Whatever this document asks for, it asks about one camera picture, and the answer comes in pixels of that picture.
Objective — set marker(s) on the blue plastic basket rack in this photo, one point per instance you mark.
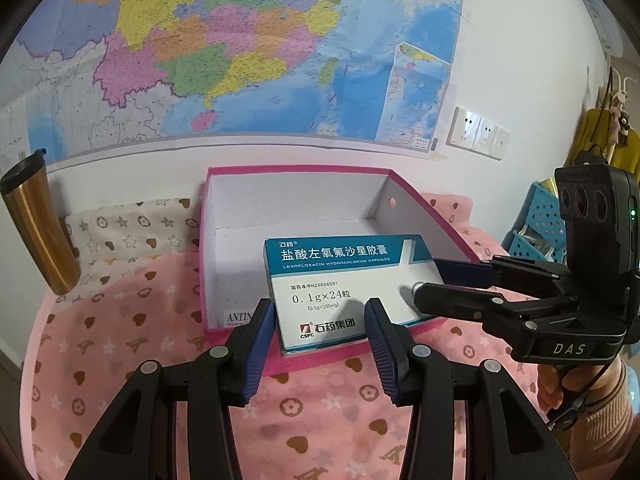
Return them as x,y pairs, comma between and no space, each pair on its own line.
537,230

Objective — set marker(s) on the pink cardboard box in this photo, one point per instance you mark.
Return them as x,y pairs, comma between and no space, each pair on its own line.
240,260

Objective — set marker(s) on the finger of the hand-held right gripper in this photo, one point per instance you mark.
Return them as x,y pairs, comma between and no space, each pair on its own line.
460,305
465,272

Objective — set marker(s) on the blue and white medicine box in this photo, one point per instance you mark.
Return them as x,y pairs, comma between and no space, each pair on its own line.
340,285

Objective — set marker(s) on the small plush toy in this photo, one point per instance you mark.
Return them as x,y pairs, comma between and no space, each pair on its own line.
621,115

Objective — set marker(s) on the person's right hand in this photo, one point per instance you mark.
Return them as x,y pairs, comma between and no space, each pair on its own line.
555,385

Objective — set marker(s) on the white wall unit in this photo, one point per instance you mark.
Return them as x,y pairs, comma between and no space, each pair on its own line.
610,32

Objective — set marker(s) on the white coat rack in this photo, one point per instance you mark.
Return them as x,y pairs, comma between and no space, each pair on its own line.
617,80

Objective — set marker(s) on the pink printed blanket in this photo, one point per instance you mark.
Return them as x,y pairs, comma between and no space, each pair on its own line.
125,360

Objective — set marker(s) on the gold thermos flask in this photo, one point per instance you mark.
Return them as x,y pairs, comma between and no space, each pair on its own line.
37,225

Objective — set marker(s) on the person's right forearm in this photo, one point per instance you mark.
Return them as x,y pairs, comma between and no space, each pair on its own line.
615,430

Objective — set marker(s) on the white printed cloth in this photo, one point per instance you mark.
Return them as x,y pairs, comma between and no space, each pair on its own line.
125,240

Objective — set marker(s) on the yellow garment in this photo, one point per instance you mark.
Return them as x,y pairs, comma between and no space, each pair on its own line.
590,130

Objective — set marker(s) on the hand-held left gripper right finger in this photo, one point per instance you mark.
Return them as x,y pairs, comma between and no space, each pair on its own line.
382,355

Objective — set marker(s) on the colourful wall map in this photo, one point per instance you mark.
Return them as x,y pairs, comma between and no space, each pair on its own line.
225,50

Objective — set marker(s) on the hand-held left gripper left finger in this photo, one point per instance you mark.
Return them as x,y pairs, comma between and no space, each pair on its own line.
257,355

